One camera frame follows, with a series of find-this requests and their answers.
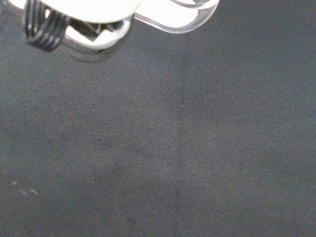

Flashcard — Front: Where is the black bench cloth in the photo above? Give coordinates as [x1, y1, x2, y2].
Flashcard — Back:
[0, 0, 316, 237]

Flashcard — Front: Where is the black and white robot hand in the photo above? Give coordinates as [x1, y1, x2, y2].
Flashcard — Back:
[23, 0, 143, 62]

